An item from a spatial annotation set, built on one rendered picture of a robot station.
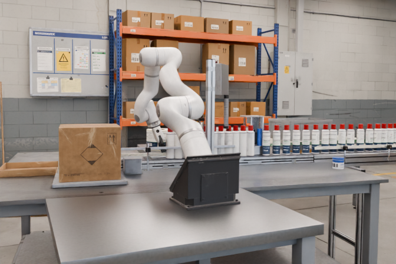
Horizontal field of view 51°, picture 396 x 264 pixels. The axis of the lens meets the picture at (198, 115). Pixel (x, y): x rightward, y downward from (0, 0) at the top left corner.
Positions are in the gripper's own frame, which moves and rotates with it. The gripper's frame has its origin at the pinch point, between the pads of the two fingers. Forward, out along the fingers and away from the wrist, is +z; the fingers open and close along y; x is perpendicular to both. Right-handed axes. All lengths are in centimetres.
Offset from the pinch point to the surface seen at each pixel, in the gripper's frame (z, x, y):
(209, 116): -11.1, -30.6, -16.8
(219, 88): -26, -42, -18
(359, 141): 47, -135, -2
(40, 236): 41, 99, 68
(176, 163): 10.6, -4.1, -5.6
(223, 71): -34, -49, -15
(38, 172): -16, 71, -13
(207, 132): -2.5, -26.4, -16.8
